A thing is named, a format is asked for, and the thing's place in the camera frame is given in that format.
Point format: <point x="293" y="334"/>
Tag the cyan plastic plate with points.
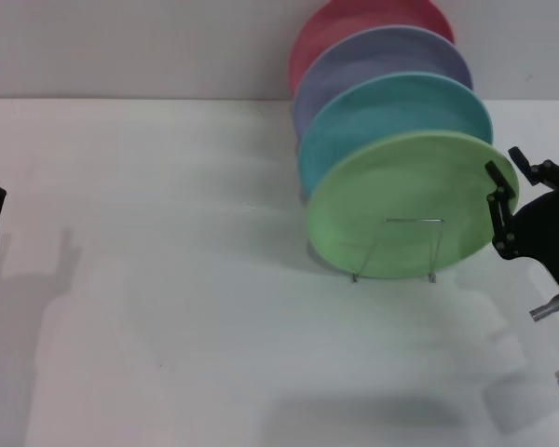
<point x="382" y="112"/>

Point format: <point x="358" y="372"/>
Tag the silver right wrist connector plug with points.
<point x="547" y="309"/>

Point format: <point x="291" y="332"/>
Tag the purple plastic plate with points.
<point x="382" y="56"/>

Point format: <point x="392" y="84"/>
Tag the red plastic plate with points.
<point x="354" y="18"/>

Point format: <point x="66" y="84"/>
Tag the green plastic plate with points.
<point x="400" y="186"/>

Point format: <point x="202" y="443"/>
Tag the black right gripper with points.
<point x="549" y="233"/>

